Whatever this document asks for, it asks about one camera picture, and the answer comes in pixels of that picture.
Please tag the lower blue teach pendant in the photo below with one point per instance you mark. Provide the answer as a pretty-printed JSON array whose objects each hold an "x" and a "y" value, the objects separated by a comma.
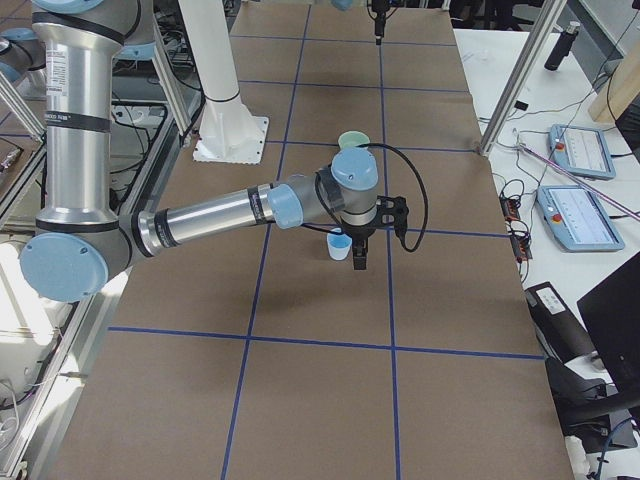
[{"x": 577, "y": 220}]

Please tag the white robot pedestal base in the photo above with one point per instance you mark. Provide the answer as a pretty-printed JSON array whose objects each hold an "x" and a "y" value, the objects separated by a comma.
[{"x": 228, "y": 132}]

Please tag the small electronics board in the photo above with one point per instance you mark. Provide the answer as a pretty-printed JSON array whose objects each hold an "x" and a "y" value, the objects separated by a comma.
[{"x": 518, "y": 231}]

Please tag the light green ceramic bowl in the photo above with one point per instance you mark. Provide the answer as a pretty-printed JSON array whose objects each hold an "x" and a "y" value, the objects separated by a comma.
[{"x": 353, "y": 138}]

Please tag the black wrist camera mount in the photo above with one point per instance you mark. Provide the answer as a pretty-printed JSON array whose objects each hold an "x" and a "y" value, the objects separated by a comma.
[{"x": 392, "y": 212}]

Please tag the upper blue teach pendant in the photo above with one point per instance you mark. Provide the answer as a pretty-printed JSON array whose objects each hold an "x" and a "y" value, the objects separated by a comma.
[{"x": 581, "y": 151}]

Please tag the light blue paper cup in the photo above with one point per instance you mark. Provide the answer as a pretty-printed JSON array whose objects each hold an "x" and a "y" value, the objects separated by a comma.
[{"x": 338, "y": 244}]

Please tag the blue teach pendant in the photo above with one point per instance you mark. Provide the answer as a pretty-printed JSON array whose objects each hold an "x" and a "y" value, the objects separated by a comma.
[
  {"x": 581, "y": 151},
  {"x": 577, "y": 220}
]

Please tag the black computer monitor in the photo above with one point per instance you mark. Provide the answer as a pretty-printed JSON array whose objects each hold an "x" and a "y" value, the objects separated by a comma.
[{"x": 610, "y": 312}]

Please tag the aluminium frame post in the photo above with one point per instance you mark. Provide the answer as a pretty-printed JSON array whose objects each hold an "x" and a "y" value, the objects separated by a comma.
[{"x": 534, "y": 43}]

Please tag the black cylinder on desk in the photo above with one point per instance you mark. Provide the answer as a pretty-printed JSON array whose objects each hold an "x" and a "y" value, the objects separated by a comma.
[{"x": 562, "y": 47}]

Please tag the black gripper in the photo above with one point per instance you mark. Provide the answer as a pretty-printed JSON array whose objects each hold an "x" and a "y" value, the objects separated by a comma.
[
  {"x": 361, "y": 233},
  {"x": 378, "y": 20}
]

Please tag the black flat box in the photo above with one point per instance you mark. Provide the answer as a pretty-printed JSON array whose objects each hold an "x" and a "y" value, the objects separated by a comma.
[{"x": 557, "y": 326}]

